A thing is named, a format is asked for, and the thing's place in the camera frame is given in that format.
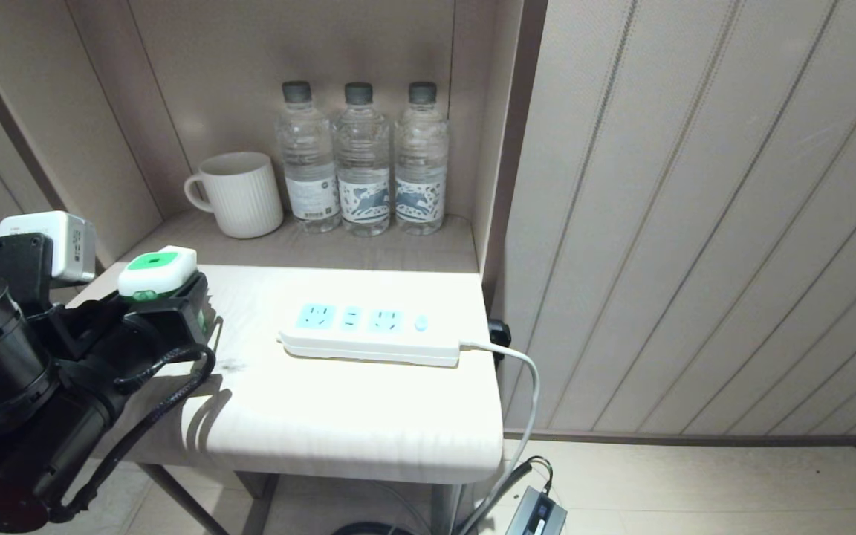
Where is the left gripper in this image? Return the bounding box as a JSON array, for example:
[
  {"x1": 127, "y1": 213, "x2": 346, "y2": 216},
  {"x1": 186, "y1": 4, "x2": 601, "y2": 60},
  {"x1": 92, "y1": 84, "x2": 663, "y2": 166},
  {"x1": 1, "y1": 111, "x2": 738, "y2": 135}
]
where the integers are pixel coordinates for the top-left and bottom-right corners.
[{"x1": 45, "y1": 273, "x2": 215, "y2": 388}]

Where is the white green mosquito repellent device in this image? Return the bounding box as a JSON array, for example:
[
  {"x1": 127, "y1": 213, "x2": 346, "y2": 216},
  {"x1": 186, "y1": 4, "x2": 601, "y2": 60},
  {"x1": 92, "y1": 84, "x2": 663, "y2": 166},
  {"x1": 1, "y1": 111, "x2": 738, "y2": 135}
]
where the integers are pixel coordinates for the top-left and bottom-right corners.
[{"x1": 117, "y1": 246, "x2": 198, "y2": 302}]

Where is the white power strip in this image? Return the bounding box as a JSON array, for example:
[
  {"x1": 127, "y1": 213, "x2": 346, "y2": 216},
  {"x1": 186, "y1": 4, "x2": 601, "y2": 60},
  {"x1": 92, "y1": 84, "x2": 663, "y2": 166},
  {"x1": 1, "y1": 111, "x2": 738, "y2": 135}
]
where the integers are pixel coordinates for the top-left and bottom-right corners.
[{"x1": 277, "y1": 300, "x2": 463, "y2": 368}]

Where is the black power adapter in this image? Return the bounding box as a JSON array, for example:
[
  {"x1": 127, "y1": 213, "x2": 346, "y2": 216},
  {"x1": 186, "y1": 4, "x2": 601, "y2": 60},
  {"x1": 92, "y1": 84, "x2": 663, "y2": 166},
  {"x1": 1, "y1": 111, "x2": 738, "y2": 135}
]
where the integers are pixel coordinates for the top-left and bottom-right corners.
[{"x1": 505, "y1": 486, "x2": 568, "y2": 535}]

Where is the white ribbed mug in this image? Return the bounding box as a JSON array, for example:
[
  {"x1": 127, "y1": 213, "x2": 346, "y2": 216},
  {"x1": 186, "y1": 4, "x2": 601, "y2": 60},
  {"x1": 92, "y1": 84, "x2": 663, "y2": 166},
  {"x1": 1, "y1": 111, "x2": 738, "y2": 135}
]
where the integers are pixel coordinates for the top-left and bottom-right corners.
[{"x1": 184, "y1": 152, "x2": 285, "y2": 240}]

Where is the white side table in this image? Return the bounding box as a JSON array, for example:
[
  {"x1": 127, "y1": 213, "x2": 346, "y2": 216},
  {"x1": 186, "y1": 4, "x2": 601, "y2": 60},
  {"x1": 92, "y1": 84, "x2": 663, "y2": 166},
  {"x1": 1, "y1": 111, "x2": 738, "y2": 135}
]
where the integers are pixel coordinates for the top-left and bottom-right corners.
[{"x1": 66, "y1": 263, "x2": 505, "y2": 535}]

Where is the water bottle with plain label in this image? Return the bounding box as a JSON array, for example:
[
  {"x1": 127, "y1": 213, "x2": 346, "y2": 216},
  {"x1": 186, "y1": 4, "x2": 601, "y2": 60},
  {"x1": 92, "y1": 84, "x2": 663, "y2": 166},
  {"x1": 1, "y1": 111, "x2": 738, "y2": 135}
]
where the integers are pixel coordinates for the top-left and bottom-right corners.
[{"x1": 275, "y1": 80, "x2": 342, "y2": 234}]

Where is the beige wooden shelf niche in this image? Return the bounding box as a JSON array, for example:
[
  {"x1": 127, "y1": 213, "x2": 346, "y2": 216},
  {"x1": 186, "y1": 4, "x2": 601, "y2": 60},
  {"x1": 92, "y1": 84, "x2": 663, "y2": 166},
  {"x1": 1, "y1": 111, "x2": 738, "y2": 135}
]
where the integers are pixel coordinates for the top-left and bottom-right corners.
[{"x1": 0, "y1": 0, "x2": 549, "y2": 305}]

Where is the water bottle with horse label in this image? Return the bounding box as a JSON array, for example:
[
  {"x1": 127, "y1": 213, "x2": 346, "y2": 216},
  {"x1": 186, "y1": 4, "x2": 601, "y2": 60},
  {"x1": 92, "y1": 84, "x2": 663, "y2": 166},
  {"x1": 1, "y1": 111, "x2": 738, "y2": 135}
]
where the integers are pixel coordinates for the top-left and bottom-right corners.
[
  {"x1": 394, "y1": 81, "x2": 450, "y2": 236},
  {"x1": 332, "y1": 82, "x2": 392, "y2": 238}
]

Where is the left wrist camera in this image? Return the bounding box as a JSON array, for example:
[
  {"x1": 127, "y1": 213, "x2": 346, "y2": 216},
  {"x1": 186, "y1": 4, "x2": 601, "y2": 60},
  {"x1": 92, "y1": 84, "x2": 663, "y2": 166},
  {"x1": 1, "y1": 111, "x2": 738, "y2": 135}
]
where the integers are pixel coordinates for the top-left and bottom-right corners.
[{"x1": 0, "y1": 211, "x2": 97, "y2": 313}]

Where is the black wall plug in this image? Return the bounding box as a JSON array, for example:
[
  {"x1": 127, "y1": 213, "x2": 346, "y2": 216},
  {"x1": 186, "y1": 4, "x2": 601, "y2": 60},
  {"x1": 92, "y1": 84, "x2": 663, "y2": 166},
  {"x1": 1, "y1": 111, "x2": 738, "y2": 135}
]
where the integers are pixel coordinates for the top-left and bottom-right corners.
[{"x1": 488, "y1": 319, "x2": 512, "y2": 366}]

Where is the white power strip cable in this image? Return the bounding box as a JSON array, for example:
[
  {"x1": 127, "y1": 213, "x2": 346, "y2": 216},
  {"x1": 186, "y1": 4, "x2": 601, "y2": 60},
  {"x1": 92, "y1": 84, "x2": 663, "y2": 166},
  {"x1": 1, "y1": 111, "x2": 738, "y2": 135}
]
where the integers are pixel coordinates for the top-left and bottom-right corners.
[{"x1": 459, "y1": 339, "x2": 542, "y2": 535}]

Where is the thin black adapter cable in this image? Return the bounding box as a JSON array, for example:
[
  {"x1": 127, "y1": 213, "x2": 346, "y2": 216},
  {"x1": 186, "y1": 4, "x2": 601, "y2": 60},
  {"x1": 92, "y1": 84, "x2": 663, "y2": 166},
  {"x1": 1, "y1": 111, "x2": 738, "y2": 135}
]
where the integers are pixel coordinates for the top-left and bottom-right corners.
[{"x1": 504, "y1": 455, "x2": 554, "y2": 497}]

